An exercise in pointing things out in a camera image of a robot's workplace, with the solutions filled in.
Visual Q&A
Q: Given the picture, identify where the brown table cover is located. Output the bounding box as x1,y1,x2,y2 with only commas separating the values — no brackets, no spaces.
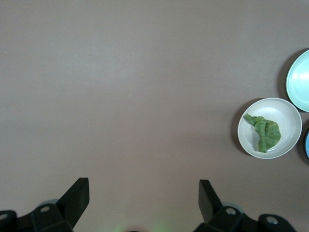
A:
0,0,309,232

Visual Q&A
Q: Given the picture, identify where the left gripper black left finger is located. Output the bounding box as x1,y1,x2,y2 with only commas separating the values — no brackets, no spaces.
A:
30,178,90,232

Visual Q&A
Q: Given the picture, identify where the beige round plate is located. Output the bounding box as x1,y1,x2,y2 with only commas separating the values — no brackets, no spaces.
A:
238,97,303,160

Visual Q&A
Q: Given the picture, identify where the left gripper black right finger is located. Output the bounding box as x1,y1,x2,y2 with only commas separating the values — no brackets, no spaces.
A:
194,179,260,232

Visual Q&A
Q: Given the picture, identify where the green lettuce leaf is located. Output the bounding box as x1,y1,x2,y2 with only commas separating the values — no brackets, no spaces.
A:
243,113,282,154

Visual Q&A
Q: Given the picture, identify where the light green round plate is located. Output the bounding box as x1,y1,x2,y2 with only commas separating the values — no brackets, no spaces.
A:
286,49,309,113

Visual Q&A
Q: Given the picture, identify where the blue round plate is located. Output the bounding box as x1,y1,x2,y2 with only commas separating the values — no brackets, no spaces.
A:
304,129,309,160

